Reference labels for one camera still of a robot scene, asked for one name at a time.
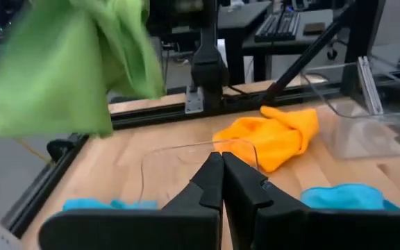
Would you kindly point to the blue microfiber towel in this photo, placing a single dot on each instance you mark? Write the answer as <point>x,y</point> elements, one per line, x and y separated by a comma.
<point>82,204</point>
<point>342,198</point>

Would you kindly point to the silver aluminium bar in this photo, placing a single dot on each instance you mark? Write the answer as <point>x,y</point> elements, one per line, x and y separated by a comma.
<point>370,90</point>

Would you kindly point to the orange microfiber towel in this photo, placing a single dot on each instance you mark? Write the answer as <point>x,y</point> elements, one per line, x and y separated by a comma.
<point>273,139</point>

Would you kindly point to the small brown flat object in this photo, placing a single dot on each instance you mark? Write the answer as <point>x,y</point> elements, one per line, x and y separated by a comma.
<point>314,28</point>

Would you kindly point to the black computer keyboard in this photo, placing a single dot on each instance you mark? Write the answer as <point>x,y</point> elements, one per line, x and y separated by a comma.
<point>278,26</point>

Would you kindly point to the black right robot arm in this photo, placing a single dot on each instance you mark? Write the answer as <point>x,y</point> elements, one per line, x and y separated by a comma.
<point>207,69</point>

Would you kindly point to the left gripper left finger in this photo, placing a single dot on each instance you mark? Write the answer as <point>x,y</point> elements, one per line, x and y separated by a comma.
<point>186,222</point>

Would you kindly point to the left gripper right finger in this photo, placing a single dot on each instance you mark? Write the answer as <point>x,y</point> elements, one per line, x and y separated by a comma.
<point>276,225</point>

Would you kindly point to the clear rectangular plastic bin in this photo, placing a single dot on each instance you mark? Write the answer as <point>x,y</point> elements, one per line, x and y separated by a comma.
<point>359,139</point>

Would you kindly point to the grey office desk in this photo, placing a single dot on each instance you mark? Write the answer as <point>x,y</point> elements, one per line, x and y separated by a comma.
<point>311,41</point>

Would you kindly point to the black aluminium table frame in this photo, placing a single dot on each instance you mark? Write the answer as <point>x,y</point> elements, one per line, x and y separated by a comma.
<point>151,116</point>

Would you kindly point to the green microfiber towel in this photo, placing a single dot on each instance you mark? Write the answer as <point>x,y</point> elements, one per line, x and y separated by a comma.
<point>47,69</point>

